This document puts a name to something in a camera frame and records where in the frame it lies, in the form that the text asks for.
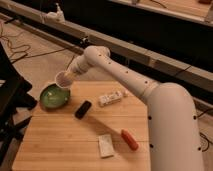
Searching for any black coiled cable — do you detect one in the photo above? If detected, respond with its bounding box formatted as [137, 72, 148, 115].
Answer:
[197, 108, 213, 153]

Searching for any white plastic bottle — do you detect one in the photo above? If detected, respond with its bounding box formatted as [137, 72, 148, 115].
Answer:
[98, 90, 128, 107]

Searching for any black chair frame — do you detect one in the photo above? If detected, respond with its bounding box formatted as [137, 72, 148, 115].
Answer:
[0, 43, 37, 166]

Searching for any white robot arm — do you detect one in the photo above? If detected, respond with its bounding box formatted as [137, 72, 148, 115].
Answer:
[65, 46, 204, 171]

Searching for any orange red marker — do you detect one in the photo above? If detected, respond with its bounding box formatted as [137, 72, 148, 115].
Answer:
[121, 130, 139, 151]

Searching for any white object on rail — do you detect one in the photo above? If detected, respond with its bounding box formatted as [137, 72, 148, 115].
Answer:
[45, 4, 65, 23]

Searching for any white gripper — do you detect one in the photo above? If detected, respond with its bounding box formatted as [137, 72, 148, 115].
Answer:
[64, 55, 90, 82]

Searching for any black rectangular block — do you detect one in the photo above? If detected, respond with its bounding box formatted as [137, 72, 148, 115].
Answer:
[75, 101, 92, 119]

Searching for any green ceramic bowl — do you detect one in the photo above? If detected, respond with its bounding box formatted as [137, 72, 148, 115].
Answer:
[40, 84, 70, 110]

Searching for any black floor cable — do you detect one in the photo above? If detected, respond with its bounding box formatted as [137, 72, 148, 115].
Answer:
[0, 21, 89, 81]

